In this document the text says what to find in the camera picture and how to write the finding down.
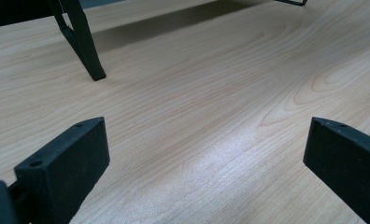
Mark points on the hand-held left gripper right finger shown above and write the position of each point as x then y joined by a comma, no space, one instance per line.
348,161

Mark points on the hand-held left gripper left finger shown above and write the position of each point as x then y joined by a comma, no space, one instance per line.
64,165

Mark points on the black metal frame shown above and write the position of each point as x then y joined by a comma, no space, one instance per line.
293,3

